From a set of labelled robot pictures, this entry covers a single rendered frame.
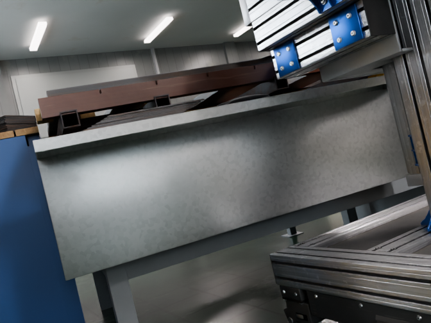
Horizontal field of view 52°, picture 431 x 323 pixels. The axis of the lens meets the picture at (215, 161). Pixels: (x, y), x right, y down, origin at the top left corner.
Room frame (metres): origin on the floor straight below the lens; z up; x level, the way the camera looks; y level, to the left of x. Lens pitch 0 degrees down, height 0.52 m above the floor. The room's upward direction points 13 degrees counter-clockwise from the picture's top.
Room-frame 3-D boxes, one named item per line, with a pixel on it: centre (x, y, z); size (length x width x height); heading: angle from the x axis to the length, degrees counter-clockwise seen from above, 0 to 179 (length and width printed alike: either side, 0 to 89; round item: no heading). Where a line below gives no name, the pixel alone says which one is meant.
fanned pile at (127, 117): (1.31, 0.19, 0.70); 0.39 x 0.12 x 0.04; 111
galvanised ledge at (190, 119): (1.41, -0.14, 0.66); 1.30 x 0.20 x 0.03; 111
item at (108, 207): (1.48, -0.11, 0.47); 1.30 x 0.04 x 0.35; 111
